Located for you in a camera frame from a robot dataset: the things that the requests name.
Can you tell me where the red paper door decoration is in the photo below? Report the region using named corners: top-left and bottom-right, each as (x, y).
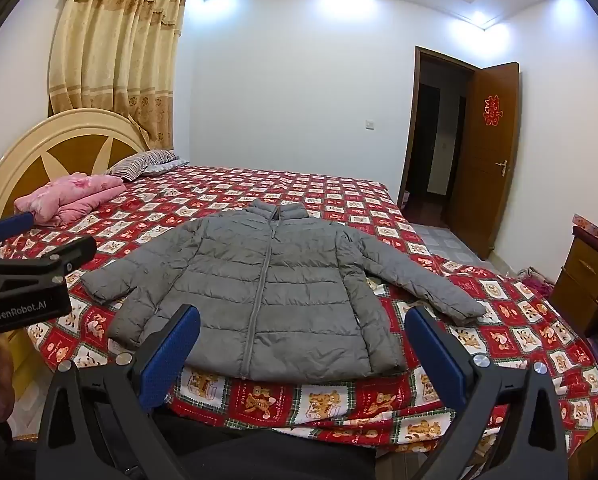
top-left (482, 93), bottom-right (503, 127)

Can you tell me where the wooden dresser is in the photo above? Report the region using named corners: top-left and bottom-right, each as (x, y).
top-left (549, 225), bottom-right (598, 341)

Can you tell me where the person's left forearm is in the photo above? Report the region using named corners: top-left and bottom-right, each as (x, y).
top-left (0, 335), bottom-right (16, 423)

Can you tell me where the beige patterned curtain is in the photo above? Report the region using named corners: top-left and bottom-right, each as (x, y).
top-left (47, 0), bottom-right (188, 151)

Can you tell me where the pink folded blanket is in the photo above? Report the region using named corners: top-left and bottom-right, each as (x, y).
top-left (13, 172), bottom-right (128, 227)

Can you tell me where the grey puffer jacket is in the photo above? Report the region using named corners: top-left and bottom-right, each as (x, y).
top-left (80, 198), bottom-right (487, 380)

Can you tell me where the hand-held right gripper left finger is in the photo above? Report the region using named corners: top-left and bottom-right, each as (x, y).
top-left (36, 304), bottom-right (201, 480)

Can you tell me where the red printed bed sheet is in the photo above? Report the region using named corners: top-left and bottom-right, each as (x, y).
top-left (0, 164), bottom-right (598, 458)

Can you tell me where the brown wooden door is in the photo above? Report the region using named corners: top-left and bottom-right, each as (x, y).
top-left (446, 61), bottom-right (521, 261)

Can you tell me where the dark wooden door frame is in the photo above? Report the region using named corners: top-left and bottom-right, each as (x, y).
top-left (397, 45), bottom-right (481, 211)

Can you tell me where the striped pillow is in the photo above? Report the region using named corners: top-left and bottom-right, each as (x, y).
top-left (104, 149), bottom-right (191, 182)

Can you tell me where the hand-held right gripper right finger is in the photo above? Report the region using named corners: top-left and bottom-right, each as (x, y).
top-left (405, 306), bottom-right (570, 480)

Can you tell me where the colourful clutter on dresser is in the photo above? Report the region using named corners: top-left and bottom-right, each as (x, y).
top-left (572, 212), bottom-right (598, 251)

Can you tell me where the cream and brown headboard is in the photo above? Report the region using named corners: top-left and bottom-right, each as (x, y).
top-left (0, 108), bottom-right (147, 221)

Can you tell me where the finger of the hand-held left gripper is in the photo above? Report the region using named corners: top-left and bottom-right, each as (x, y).
top-left (0, 211), bottom-right (35, 257)
top-left (0, 234), bottom-right (98, 287)

